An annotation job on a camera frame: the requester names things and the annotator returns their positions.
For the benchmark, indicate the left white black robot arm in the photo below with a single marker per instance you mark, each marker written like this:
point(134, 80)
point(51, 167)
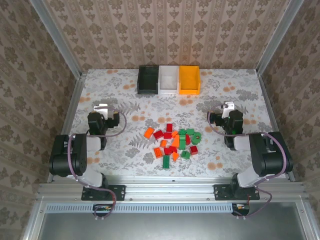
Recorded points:
point(80, 160)

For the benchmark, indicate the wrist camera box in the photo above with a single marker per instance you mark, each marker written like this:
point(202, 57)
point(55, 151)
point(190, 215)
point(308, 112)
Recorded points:
point(100, 110)
point(228, 105)

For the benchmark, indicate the aluminium table side rail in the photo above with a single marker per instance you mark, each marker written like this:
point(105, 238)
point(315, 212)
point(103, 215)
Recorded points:
point(270, 105)
point(75, 100)

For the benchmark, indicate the long orange lego brick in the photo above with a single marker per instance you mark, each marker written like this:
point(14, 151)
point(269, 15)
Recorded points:
point(175, 141)

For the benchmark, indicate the grey metal sheet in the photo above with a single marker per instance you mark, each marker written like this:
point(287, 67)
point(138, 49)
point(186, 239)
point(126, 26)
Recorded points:
point(175, 227)

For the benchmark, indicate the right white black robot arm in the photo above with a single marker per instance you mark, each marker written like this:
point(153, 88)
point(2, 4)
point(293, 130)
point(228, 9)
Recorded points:
point(270, 160)

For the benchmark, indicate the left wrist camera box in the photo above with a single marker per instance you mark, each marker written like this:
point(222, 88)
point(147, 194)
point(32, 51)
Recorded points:
point(100, 110)

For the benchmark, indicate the long aluminium mounting rail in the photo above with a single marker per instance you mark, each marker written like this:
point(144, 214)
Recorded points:
point(170, 190)

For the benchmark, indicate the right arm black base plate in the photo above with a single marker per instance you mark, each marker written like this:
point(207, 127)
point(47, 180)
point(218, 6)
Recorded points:
point(221, 192)

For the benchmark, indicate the aluminium frame post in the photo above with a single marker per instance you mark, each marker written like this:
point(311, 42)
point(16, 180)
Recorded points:
point(56, 37)
point(280, 37)

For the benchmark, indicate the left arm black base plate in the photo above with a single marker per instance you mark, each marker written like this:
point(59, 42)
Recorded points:
point(117, 192)

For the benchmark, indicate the floral tablecloth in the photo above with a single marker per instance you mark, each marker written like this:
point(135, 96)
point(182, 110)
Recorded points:
point(120, 82)

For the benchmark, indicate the aluminium frame bar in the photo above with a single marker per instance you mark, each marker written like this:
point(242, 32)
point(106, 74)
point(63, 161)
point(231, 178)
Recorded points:
point(35, 225)
point(310, 225)

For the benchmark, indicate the black plastic bin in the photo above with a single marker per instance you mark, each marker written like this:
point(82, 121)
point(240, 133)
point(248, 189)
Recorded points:
point(148, 80)

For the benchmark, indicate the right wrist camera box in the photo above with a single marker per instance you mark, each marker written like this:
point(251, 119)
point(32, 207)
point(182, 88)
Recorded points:
point(228, 105)

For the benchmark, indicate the yellow plastic bin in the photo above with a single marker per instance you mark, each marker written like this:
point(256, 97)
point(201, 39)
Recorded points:
point(189, 80)

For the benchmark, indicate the round green lego piece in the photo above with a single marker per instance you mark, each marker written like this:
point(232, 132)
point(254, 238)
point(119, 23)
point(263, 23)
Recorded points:
point(196, 137)

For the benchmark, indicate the white plastic bin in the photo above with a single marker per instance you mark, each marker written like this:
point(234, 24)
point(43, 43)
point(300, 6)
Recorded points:
point(169, 81)

